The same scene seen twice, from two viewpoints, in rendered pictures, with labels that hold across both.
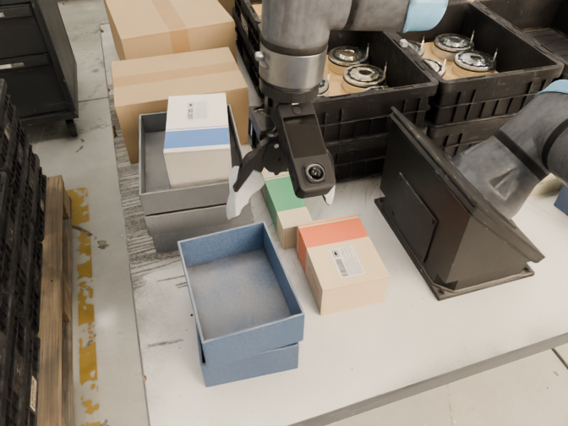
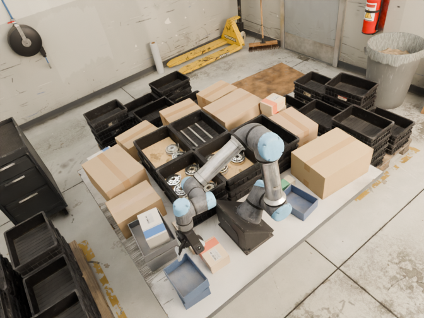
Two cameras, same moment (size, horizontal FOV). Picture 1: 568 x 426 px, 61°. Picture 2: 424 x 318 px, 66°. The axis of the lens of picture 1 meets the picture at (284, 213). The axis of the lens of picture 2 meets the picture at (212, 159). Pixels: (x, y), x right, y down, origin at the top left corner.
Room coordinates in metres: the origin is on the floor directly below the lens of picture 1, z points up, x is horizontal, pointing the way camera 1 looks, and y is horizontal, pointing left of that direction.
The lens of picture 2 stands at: (-0.43, -0.02, 2.35)
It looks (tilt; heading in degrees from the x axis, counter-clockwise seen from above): 42 degrees down; 349
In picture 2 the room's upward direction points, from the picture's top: 11 degrees counter-clockwise
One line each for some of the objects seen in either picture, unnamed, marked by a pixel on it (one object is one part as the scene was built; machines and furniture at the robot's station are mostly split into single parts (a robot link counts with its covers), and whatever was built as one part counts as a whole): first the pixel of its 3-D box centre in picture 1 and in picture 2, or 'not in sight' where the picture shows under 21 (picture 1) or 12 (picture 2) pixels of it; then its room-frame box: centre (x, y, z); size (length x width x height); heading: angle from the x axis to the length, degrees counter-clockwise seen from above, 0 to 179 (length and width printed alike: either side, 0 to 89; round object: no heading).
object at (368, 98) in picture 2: not in sight; (347, 103); (1.87, -1.92, 0.37); 0.42 x 0.34 x 0.46; 18
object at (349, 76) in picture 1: (364, 74); not in sight; (1.06, -0.19, 0.86); 0.10 x 0.10 x 0.01
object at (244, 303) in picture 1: (237, 289); (186, 277); (0.46, 0.07, 0.81); 0.20 x 0.15 x 0.07; 19
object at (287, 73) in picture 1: (289, 62); (183, 223); (0.51, -0.01, 1.16); 0.08 x 0.08 x 0.05
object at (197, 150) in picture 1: (199, 139); (153, 228); (0.81, 0.17, 0.85); 0.20 x 0.12 x 0.09; 7
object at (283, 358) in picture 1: (241, 314); (188, 283); (0.47, 0.07, 0.74); 0.20 x 0.15 x 0.07; 13
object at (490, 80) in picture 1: (457, 40); (228, 155); (1.12, -0.42, 0.92); 0.40 x 0.30 x 0.02; 15
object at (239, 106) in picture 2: not in sight; (234, 113); (1.70, -0.67, 0.80); 0.40 x 0.30 x 0.20; 108
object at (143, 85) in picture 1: (182, 102); (136, 208); (1.06, 0.26, 0.78); 0.30 x 0.22 x 0.16; 107
